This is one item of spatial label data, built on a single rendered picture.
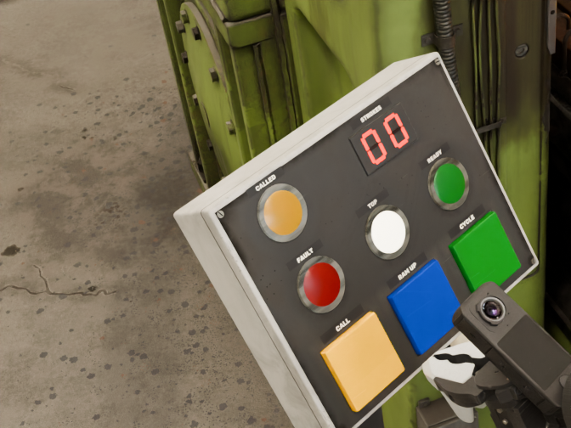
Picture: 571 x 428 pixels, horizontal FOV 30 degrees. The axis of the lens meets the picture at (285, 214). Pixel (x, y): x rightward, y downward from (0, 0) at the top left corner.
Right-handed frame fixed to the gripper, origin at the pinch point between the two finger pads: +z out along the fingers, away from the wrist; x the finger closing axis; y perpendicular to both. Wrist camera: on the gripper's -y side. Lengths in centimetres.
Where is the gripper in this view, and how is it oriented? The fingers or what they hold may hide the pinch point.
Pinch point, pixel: (432, 358)
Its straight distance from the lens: 102.6
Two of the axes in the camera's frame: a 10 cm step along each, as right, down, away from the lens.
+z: -5.3, 0.3, 8.5
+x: 7.2, -5.2, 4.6
